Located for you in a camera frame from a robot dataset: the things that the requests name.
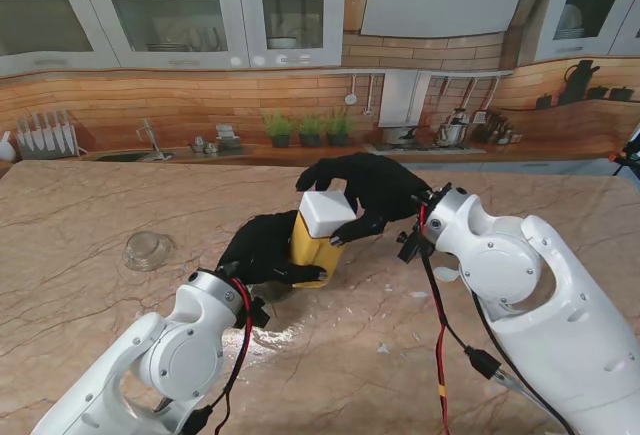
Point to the white square jar lid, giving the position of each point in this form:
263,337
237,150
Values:
327,212

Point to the printed kitchen backdrop banner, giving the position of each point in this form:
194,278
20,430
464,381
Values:
200,100

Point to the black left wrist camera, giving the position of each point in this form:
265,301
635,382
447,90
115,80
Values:
255,312

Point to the small white paper scrap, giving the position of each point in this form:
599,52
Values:
419,294
383,348

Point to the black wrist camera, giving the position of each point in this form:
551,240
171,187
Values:
412,247
255,312

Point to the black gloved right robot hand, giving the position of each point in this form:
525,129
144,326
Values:
385,185

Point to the domed glass jar lid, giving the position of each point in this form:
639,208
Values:
149,251

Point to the white plastic spoon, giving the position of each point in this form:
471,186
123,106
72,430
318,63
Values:
445,274

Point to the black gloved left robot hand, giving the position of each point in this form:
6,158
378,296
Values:
260,250

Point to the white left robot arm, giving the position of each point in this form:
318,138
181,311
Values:
170,355

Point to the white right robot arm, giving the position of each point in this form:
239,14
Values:
540,295

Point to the black tripod with orange clip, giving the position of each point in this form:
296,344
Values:
631,152

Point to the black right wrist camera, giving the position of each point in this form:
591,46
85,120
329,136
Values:
412,247

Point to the yellow coffee jar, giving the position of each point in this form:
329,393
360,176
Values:
310,250

